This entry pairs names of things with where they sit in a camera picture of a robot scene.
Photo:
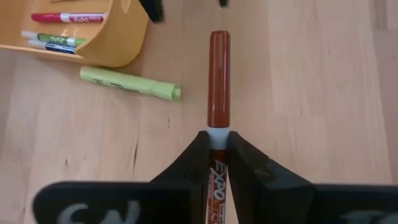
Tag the dark red Expo marker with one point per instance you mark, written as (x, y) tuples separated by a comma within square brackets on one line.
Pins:
[(219, 77)]

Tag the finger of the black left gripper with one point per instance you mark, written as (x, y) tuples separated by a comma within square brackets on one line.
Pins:
[(154, 9), (224, 3)]

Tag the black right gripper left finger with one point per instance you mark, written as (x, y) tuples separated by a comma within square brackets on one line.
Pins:
[(192, 174)]

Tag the blue Expo marker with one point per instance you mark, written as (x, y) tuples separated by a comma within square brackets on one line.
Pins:
[(59, 48)]

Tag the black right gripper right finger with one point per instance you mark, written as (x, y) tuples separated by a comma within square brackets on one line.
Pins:
[(258, 186)]

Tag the green Expo marker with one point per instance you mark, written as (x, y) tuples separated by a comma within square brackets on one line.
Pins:
[(56, 39)]

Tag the yellow plastic bin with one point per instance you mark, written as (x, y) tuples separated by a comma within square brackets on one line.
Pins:
[(118, 40)]

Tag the light green Sharpie highlighter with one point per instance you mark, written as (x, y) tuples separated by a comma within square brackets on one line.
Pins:
[(124, 82)]

